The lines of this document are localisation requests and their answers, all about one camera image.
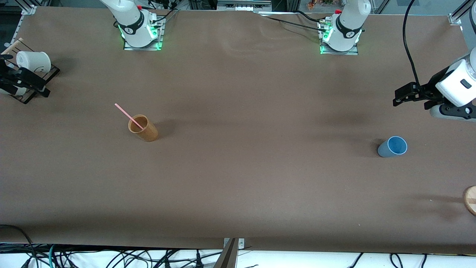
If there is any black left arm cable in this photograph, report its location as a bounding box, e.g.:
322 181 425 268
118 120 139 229
402 0 421 87

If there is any round wooden board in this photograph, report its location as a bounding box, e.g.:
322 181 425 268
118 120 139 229
463 185 476 216

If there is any black left base cable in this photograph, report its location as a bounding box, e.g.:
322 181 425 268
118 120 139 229
260 10 329 34

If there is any pink chopstick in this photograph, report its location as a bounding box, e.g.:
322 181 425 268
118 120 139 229
115 103 145 130

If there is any black cup rack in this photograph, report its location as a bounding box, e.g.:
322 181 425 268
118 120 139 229
0 39 61 105

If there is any black right base cable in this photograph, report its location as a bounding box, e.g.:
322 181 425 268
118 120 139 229
148 0 180 25

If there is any dark camera mount bar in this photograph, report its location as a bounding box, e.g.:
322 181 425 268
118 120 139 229
213 238 239 268

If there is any aluminium frame profile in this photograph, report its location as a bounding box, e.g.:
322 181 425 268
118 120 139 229
448 0 476 26
20 0 38 15

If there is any light wooden stick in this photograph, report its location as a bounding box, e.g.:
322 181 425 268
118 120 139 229
2 37 24 57

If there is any white cup with face print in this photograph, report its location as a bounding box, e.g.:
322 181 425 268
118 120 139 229
16 51 52 74

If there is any silver mounting bracket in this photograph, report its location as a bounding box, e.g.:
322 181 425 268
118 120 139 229
223 237 245 249

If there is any brown wooden cup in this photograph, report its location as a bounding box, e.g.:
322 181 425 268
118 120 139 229
128 114 159 143

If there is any blue cup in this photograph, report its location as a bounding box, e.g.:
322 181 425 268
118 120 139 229
377 136 408 158

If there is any grey metal equipment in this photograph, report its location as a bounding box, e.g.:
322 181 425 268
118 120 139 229
217 0 273 12

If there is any black base cable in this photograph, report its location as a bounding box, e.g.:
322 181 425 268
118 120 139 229
260 10 329 34
148 0 180 25

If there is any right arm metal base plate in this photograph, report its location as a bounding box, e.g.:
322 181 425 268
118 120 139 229
123 15 164 51

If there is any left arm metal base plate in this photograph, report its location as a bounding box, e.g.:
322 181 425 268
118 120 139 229
319 19 359 55

